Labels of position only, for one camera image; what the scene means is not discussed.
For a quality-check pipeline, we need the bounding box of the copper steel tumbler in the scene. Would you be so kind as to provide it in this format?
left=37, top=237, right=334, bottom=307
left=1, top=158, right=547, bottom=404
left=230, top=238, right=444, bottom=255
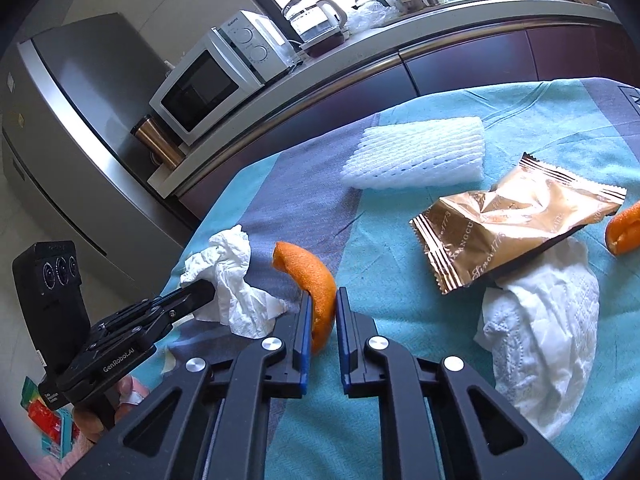
left=131, top=115, right=186, bottom=168

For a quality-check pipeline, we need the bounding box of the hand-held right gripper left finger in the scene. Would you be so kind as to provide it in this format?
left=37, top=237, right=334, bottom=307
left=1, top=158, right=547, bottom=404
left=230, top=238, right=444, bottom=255
left=62, top=289, right=315, bottom=480

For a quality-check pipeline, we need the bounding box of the clear plastic bag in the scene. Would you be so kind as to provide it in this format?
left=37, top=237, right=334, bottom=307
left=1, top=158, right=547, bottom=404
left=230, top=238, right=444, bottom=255
left=347, top=0, right=401, bottom=31

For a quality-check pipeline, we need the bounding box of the orange peel piece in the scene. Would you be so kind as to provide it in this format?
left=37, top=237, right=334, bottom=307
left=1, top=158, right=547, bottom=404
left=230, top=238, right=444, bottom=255
left=272, top=241, right=337, bottom=355
left=605, top=199, right=640, bottom=257

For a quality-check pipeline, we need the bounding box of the white tissue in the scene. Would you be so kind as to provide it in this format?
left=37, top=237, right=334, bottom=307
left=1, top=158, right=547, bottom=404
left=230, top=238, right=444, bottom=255
left=180, top=225, right=288, bottom=338

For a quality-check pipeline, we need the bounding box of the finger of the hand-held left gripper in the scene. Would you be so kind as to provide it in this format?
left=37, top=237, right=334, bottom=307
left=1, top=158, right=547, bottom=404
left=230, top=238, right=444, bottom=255
left=89, top=317, right=177, bottom=357
left=100, top=279, right=217, bottom=328

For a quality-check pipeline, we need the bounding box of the brown kitchen counter cabinet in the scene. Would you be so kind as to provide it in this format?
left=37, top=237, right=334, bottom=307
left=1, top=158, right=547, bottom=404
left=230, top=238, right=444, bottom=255
left=147, top=2, right=640, bottom=221

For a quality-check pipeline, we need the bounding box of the white embossed paper towel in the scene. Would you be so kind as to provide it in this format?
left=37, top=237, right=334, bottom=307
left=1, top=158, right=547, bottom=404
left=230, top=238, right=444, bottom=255
left=474, top=237, right=601, bottom=441

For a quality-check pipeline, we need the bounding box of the person's left hand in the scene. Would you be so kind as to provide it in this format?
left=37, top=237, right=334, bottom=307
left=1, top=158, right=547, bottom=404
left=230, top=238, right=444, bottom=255
left=72, top=374, right=151, bottom=443

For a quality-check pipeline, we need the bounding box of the white microwave oven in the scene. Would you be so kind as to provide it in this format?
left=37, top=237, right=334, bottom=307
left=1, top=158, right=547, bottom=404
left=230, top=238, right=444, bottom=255
left=149, top=10, right=293, bottom=146

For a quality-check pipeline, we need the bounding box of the grey refrigerator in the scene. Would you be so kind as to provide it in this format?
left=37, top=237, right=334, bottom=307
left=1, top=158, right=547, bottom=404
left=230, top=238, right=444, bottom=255
left=0, top=12, right=201, bottom=301

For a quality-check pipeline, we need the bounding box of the glass electric kettle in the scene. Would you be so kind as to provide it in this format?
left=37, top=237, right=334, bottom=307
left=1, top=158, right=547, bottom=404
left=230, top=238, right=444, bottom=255
left=282, top=0, right=348, bottom=56

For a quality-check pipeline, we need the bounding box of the gold snack wrapper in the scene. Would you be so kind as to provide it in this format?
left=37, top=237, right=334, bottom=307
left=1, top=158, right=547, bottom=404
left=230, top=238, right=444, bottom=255
left=409, top=152, right=628, bottom=295

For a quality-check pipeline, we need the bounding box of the white foam fruit net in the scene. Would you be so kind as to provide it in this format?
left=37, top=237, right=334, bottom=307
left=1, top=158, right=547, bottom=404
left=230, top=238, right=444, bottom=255
left=340, top=116, right=486, bottom=190

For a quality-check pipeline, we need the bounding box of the red green packet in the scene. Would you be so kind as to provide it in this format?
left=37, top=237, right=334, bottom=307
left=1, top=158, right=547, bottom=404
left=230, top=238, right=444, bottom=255
left=20, top=377, right=78, bottom=461

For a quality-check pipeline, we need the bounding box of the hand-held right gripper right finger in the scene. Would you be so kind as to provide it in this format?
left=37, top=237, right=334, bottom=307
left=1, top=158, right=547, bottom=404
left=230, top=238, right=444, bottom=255
left=336, top=287, right=583, bottom=480

